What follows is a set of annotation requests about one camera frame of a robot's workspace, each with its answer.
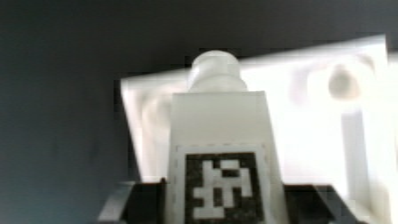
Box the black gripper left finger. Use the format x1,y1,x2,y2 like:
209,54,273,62
97,179,168,224

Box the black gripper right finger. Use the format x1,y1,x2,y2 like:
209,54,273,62
285,184,369,224

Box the white square tabletop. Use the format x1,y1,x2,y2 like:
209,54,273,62
122,36,398,224

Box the white table leg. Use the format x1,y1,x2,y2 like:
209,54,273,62
166,51,290,224

